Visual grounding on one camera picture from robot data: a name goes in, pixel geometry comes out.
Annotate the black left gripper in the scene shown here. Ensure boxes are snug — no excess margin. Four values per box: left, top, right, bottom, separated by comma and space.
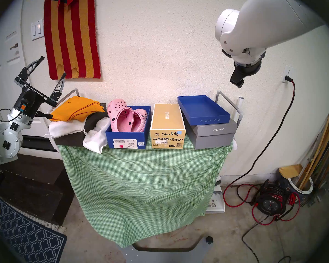
14, 56, 67, 119

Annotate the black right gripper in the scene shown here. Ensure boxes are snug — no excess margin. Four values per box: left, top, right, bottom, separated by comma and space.
234, 53, 263, 76

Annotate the pink clog shoe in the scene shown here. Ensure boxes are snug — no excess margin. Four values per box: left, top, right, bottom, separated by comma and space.
107, 99, 134, 133
132, 108, 148, 133

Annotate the blue shoe box lid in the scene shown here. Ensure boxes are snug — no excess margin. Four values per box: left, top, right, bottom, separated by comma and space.
177, 95, 231, 126

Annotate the grey Vionic shoe box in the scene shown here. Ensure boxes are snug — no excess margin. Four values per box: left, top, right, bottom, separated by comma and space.
184, 119, 237, 150

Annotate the tan Michael Kors shoe box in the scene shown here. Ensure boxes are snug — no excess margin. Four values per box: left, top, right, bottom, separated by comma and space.
150, 103, 186, 149

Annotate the blue open shoe box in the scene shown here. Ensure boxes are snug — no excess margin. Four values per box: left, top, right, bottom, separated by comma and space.
105, 105, 152, 149

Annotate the white flat box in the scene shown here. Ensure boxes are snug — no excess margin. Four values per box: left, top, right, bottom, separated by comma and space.
206, 191, 225, 214

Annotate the white plastic tube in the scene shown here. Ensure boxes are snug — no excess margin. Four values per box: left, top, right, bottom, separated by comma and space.
237, 97, 244, 123

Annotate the orange folded cloth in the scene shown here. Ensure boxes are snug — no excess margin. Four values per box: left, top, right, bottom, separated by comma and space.
50, 96, 106, 122

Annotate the red yellow striped flag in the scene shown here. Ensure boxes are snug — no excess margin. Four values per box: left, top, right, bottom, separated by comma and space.
44, 0, 101, 80

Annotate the dark brown cloth bundle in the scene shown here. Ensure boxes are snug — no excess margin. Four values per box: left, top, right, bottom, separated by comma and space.
53, 103, 109, 147

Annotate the white crumpled cloth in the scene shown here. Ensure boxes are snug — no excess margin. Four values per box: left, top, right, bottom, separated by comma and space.
83, 117, 111, 154

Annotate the dark brown door step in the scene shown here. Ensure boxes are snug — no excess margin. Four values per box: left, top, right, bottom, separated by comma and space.
0, 135, 75, 227

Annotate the wooden sticks bundle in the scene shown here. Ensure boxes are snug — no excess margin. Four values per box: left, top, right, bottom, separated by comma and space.
299, 99, 329, 189

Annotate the yellow cardboard piece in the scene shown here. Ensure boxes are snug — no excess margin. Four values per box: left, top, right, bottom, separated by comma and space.
279, 164, 303, 179

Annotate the blue white ceramic pot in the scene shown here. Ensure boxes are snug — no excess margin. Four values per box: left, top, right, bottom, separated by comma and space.
280, 175, 314, 202

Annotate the striped floor mat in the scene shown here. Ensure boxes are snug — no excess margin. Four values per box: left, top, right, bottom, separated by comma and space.
0, 197, 67, 234

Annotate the green checkered tablecloth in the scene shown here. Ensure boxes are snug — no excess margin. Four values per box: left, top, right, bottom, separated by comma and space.
57, 141, 233, 248

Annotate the navy patterned rug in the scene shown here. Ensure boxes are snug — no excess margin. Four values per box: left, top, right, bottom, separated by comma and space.
0, 197, 67, 263

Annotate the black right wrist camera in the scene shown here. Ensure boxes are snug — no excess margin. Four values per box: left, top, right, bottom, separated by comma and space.
230, 72, 246, 89

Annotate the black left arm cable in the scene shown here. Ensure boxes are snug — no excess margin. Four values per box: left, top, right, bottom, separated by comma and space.
0, 108, 53, 122

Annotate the white wall outlet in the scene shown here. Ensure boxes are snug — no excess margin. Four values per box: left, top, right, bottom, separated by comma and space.
281, 65, 294, 83

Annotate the white drawstring dust bag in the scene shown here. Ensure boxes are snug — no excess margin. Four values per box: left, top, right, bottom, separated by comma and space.
44, 118, 87, 139

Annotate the red black extension cord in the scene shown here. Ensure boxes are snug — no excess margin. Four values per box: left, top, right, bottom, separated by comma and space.
223, 76, 301, 226

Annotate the white light switch plate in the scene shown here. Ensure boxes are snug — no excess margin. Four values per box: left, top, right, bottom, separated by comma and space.
31, 19, 45, 41

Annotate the black red cable reel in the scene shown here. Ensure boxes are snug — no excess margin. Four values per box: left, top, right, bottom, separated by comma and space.
256, 183, 288, 217

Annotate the black floor cable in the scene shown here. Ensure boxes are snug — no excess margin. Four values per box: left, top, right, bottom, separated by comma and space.
241, 216, 291, 263

